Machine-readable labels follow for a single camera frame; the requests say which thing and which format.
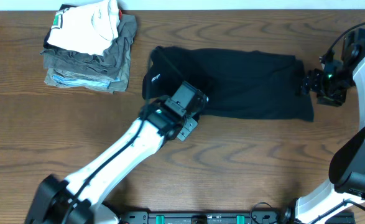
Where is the black t-shirt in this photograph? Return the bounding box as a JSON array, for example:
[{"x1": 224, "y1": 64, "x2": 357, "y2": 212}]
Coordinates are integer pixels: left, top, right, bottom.
[{"x1": 142, "y1": 46, "x2": 314, "y2": 122}]

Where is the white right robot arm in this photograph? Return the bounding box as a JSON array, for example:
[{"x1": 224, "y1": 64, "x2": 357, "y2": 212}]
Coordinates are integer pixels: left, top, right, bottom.
[{"x1": 277, "y1": 24, "x2": 365, "y2": 223}]

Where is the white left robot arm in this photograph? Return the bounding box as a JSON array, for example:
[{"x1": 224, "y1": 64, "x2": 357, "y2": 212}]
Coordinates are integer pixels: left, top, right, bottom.
[{"x1": 25, "y1": 96, "x2": 206, "y2": 223}]

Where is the grey folded shirt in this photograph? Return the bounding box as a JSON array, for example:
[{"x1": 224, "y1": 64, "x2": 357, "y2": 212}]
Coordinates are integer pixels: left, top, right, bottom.
[{"x1": 41, "y1": 14, "x2": 137, "y2": 82}]

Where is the white folded shirt top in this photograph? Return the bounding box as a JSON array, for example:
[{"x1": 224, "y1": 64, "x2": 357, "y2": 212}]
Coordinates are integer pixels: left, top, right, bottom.
[{"x1": 47, "y1": 0, "x2": 120, "y2": 55}]

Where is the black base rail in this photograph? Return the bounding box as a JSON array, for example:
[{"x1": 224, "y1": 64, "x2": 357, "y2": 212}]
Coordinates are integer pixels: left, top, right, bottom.
[{"x1": 116, "y1": 210, "x2": 356, "y2": 224}]

